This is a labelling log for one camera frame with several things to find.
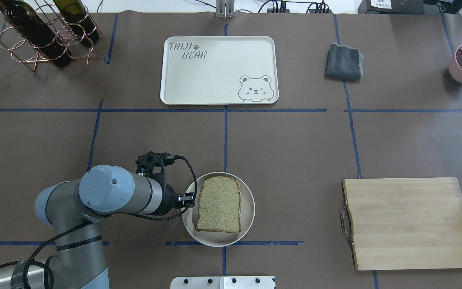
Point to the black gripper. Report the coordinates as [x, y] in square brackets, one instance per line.
[169, 197]

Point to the toast bread slice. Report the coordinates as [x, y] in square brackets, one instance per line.
[219, 206]

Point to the white round plate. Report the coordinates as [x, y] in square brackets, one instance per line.
[220, 239]

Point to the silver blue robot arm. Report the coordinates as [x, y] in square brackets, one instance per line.
[74, 257]

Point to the white bear serving tray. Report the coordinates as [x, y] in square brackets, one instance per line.
[219, 70]

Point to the grey folded cloth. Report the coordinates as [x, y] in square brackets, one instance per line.
[344, 62]

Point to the wooden cutting board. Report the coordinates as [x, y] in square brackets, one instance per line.
[403, 224]

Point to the dark wine bottle right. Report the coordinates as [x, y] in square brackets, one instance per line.
[82, 25]

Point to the dark wine bottle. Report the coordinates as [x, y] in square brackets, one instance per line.
[29, 25]
[82, 25]

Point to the dark wine bottle left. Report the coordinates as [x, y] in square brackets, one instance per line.
[29, 25]

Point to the black computer box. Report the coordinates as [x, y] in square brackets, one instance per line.
[416, 7]

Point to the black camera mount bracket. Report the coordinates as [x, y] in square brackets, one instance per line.
[151, 162]

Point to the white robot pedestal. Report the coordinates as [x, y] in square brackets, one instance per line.
[224, 282]

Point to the aluminium frame post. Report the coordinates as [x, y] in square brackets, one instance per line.
[225, 9]

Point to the copper wire bottle rack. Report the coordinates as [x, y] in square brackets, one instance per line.
[55, 32]

